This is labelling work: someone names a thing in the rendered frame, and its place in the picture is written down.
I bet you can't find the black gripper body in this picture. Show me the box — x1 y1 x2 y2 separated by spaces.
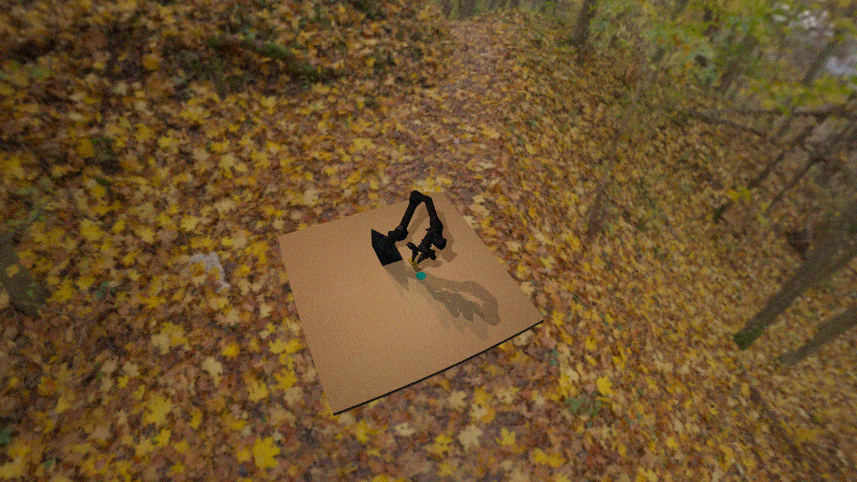
407 239 436 260

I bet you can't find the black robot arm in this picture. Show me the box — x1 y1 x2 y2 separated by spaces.
382 190 447 257

